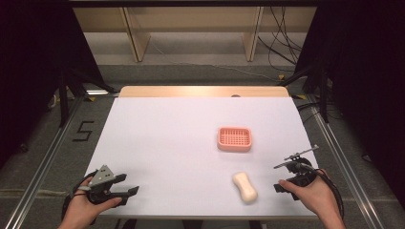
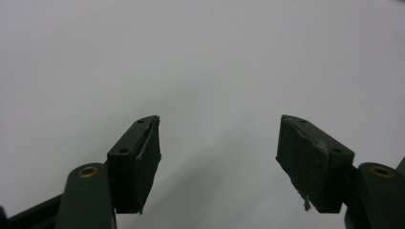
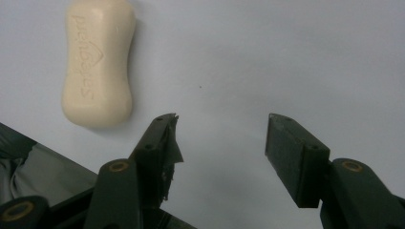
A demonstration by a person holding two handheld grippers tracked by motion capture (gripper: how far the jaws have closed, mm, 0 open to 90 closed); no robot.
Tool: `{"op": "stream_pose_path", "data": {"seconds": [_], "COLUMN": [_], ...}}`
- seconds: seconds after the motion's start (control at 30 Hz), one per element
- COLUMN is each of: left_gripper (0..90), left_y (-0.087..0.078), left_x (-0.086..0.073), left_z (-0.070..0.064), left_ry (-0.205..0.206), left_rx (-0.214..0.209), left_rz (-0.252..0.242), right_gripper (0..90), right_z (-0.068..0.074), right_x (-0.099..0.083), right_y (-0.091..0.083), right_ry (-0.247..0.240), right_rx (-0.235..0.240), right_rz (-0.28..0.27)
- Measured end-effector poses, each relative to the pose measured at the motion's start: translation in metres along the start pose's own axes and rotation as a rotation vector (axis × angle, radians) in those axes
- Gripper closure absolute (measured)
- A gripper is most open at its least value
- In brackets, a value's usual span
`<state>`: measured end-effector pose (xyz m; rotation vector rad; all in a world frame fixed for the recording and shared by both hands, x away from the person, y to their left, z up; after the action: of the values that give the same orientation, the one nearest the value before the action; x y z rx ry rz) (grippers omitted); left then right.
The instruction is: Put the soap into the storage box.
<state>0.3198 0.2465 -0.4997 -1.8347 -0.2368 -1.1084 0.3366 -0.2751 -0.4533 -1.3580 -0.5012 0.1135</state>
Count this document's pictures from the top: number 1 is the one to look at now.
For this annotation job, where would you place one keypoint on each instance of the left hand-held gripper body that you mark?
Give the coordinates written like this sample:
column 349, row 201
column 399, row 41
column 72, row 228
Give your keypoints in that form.
column 101, row 176

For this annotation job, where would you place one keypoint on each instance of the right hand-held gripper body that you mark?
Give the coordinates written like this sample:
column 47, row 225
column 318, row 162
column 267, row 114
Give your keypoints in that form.
column 299, row 174

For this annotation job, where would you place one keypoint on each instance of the cream soap bar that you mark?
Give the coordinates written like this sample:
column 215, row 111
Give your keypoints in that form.
column 244, row 187

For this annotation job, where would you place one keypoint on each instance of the pink soap dish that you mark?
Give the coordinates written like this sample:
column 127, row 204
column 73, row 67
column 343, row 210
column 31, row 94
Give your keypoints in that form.
column 234, row 139

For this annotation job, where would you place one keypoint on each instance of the person's right hand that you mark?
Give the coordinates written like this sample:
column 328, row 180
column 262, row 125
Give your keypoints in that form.
column 313, row 194

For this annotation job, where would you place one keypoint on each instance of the person's left hand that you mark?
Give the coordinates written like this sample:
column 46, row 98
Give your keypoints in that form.
column 83, row 208

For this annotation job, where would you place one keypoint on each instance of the white table mat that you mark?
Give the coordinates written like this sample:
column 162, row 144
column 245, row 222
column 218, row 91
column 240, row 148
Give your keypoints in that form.
column 178, row 152

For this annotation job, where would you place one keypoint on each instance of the black metal stand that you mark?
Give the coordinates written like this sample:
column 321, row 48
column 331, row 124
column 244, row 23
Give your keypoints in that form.
column 322, row 92
column 63, row 95

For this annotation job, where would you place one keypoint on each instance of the light wooden table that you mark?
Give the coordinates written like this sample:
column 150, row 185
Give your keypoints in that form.
column 191, row 91

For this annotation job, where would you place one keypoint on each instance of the black curtain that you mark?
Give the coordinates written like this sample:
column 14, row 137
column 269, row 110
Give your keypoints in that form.
column 366, row 79
column 35, row 63

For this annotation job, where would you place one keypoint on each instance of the light wooden shelf unit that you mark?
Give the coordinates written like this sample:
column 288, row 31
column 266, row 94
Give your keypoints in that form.
column 140, row 35

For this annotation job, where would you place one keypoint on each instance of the aluminium floor rail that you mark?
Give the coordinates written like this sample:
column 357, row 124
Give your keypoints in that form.
column 345, row 168
column 41, row 165

